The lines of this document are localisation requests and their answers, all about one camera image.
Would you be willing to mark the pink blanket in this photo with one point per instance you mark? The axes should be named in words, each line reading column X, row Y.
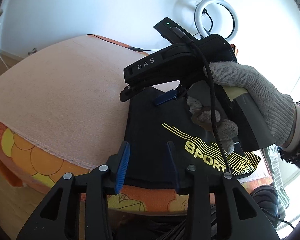
column 65, row 100

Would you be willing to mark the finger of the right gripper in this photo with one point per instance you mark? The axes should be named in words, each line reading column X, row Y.
column 133, row 92
column 173, row 94

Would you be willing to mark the black yellow sport pants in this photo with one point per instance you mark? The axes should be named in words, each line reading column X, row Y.
column 150, row 127

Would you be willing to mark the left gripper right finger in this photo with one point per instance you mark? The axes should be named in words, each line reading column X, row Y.
column 178, row 171

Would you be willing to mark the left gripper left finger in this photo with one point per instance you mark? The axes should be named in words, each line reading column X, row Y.
column 118, row 164

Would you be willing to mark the right white gloved hand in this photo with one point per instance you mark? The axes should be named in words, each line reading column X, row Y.
column 277, row 109

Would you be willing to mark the white ring light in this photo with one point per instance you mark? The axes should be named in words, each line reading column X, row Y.
column 215, row 17

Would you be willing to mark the orange floral bedsheet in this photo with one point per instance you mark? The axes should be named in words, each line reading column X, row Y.
column 43, row 171

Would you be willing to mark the green white patterned pillow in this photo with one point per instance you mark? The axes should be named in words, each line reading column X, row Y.
column 272, row 158

